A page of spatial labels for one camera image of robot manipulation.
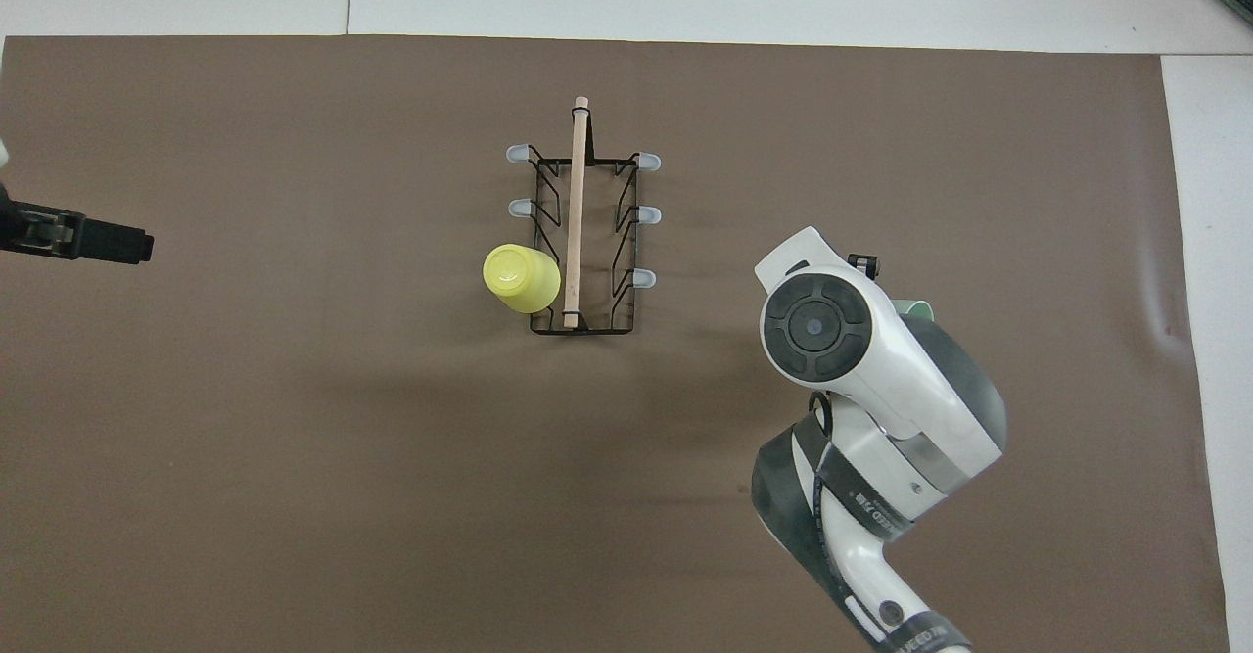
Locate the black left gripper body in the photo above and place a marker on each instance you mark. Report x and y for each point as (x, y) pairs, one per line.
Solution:
(39, 230)

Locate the light green plastic cup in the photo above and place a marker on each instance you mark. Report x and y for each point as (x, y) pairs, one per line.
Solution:
(920, 312)

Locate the yellow plastic cup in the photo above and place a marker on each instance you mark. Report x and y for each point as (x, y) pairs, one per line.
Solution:
(524, 279)

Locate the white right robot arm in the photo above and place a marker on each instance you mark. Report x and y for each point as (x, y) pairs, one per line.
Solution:
(881, 369)

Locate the brown table mat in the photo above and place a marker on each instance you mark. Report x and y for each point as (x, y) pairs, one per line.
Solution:
(294, 487)

